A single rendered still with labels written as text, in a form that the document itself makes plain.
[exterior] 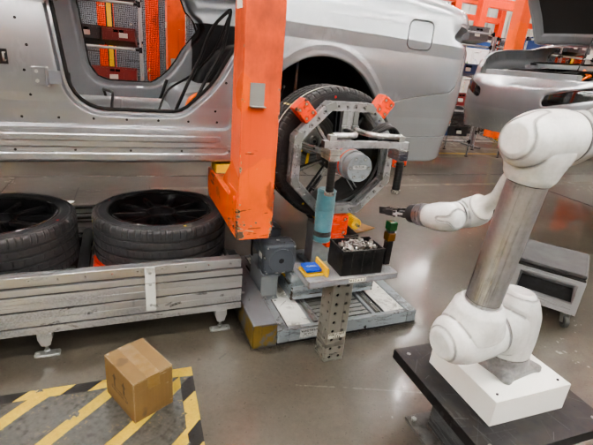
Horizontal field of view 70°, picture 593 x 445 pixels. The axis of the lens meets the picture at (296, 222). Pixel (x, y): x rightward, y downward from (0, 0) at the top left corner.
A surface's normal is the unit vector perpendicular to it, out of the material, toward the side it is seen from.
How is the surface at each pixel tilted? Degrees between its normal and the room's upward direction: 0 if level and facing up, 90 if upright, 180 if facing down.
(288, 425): 0
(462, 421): 0
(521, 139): 85
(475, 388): 90
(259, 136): 90
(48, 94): 91
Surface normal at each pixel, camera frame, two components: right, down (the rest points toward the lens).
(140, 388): 0.74, 0.30
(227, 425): 0.09, -0.93
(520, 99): -0.90, 0.00
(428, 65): 0.36, 0.36
